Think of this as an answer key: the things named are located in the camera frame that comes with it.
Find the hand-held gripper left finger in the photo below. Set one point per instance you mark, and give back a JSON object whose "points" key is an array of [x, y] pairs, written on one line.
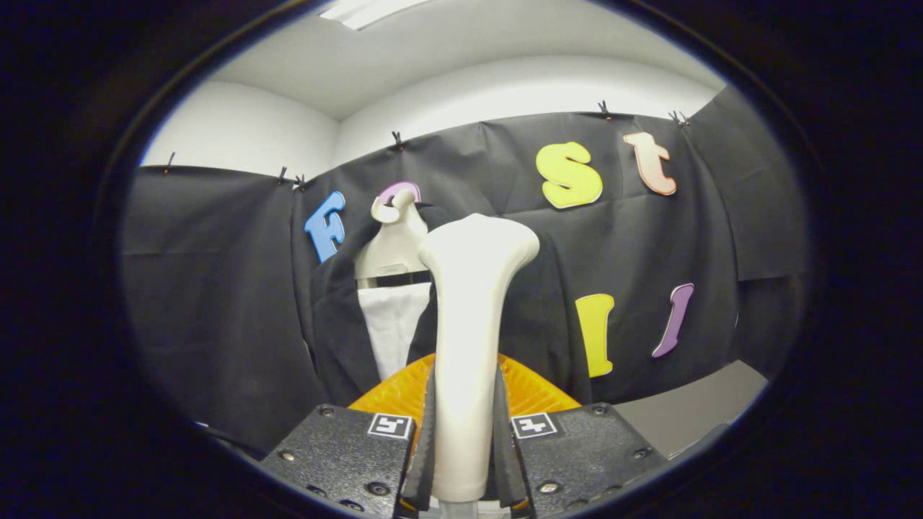
{"points": [[339, 461]]}

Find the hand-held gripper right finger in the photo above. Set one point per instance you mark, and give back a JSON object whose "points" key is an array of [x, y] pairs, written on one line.
{"points": [[584, 454]]}

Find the black suit jacket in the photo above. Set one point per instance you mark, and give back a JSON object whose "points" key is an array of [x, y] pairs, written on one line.
{"points": [[339, 324]]}

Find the white garment steamer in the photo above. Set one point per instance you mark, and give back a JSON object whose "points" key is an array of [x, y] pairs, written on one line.
{"points": [[469, 346]]}

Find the grey and beige cabinet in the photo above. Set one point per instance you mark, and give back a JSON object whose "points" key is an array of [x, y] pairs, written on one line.
{"points": [[692, 407]]}

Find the ceiling light panel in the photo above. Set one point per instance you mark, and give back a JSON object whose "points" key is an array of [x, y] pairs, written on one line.
{"points": [[368, 11]]}

